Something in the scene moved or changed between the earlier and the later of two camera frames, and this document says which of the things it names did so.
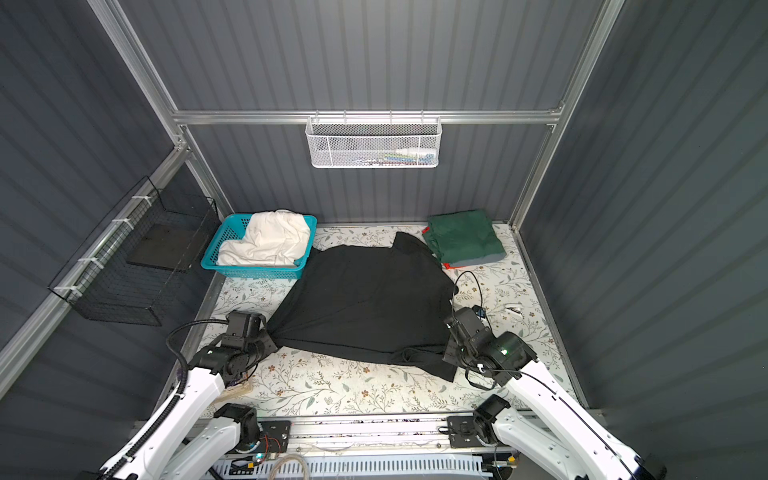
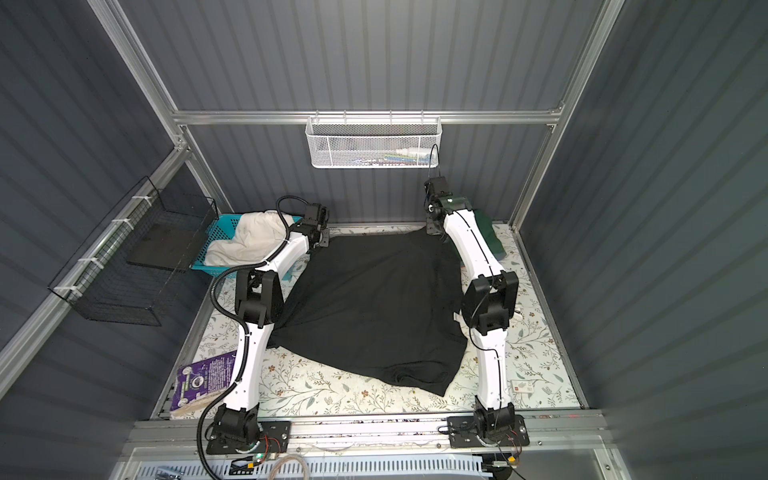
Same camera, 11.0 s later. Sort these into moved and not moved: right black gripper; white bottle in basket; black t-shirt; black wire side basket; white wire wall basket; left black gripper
Moved: black t-shirt; left black gripper; right black gripper
Not moved: white wire wall basket; black wire side basket; white bottle in basket
